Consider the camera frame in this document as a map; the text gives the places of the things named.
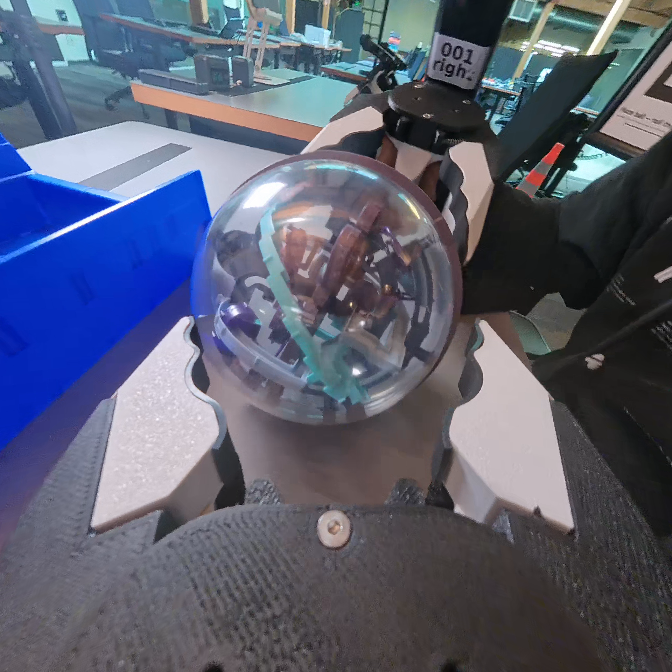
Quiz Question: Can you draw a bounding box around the spare hand-held gripper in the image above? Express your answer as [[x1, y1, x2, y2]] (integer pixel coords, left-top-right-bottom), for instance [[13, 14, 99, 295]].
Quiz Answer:
[[360, 34, 410, 90]]

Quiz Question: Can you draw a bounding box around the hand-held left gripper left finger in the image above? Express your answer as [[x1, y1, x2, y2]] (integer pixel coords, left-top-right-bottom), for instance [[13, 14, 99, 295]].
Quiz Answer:
[[92, 321, 244, 531]]

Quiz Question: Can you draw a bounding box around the clear plastic maze ball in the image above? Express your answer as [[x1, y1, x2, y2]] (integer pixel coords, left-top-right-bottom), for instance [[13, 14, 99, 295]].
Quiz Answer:
[[191, 150, 464, 425]]

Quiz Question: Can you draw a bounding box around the blue plastic bin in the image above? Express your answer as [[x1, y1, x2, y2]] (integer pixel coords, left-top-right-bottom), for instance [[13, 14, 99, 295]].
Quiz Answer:
[[0, 135, 213, 452]]

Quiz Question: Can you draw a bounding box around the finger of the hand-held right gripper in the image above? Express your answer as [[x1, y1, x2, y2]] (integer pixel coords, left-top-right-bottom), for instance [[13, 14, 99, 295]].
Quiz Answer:
[[303, 93, 398, 158], [441, 132, 503, 274]]

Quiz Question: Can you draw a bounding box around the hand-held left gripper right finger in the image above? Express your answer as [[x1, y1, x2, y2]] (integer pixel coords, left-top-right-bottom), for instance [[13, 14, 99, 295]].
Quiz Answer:
[[431, 321, 576, 532]]

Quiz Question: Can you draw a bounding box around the black-framed marker sign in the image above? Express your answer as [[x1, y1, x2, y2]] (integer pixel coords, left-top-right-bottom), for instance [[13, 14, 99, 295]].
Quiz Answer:
[[599, 37, 672, 158]]

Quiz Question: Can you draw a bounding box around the black backpack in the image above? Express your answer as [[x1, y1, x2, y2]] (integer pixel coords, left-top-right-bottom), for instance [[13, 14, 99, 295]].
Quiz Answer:
[[534, 252, 672, 547]]

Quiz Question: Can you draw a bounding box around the orange traffic cone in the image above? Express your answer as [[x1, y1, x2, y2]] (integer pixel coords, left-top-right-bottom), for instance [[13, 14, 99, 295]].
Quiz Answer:
[[517, 142, 568, 197]]

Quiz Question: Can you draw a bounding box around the black office chair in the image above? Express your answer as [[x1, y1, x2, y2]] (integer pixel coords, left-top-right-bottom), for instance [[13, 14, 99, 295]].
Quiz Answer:
[[489, 51, 620, 181]]

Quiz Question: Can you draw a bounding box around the long pale desk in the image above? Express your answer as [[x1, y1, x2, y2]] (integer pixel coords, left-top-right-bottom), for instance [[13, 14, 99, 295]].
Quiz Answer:
[[132, 69, 373, 145]]

